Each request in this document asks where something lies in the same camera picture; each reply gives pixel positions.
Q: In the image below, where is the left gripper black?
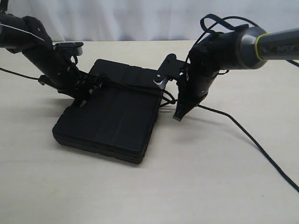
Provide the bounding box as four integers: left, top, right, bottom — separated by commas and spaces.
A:
57, 64, 102, 107

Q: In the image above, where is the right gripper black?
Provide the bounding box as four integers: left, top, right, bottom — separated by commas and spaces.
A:
173, 65, 215, 121

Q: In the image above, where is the black braided rope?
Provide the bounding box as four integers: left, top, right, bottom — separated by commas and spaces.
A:
98, 74, 299, 193

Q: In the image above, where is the black plastic carrying case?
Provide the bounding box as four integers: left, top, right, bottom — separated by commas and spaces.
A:
52, 59, 162, 164

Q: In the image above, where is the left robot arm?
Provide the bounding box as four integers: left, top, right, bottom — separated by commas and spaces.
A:
0, 13, 100, 105

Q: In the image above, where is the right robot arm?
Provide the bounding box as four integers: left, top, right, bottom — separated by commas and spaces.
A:
173, 27, 299, 121

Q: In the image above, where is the white backdrop curtain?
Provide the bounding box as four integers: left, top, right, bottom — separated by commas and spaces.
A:
8, 0, 299, 41

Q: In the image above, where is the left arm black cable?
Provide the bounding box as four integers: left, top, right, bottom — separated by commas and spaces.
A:
0, 67, 47, 86

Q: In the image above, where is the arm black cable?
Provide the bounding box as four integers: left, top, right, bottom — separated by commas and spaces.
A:
0, 67, 47, 86
184, 14, 299, 77

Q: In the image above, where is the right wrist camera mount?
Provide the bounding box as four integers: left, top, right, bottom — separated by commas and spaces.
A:
153, 53, 189, 92

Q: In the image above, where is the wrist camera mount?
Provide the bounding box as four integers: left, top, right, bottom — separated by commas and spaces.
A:
53, 42, 84, 56
153, 53, 189, 92

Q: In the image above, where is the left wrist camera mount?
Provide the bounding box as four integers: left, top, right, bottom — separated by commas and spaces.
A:
53, 42, 84, 56

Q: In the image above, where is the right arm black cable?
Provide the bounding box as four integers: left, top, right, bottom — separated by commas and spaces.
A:
184, 14, 299, 77

